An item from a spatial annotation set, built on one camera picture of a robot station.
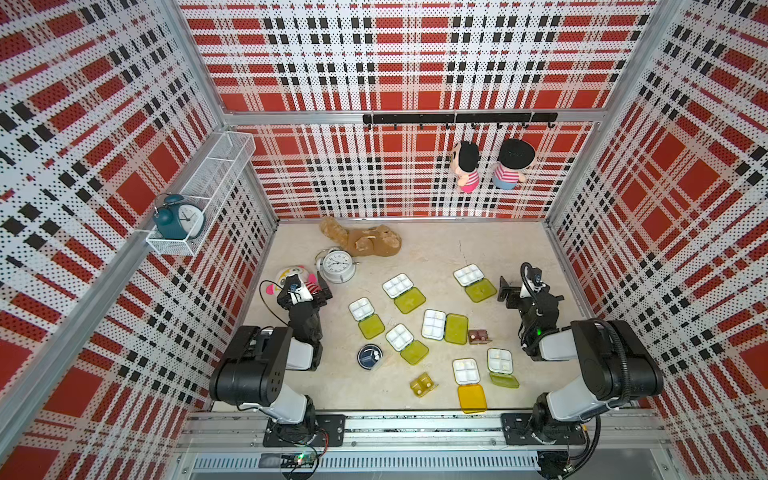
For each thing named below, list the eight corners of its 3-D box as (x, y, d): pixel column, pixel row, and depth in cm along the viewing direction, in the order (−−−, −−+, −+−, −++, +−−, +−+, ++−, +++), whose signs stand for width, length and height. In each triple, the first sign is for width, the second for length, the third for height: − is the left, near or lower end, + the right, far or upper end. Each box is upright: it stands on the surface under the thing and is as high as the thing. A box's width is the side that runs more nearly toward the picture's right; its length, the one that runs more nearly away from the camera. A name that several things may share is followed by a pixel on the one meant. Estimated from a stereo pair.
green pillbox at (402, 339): (412, 369, 85) (413, 365, 83) (384, 339, 91) (383, 335, 89) (428, 353, 88) (429, 349, 86) (400, 325, 94) (399, 320, 92)
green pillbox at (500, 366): (490, 388, 82) (493, 385, 80) (483, 351, 89) (486, 347, 86) (517, 388, 82) (520, 385, 80) (508, 351, 89) (511, 347, 86)
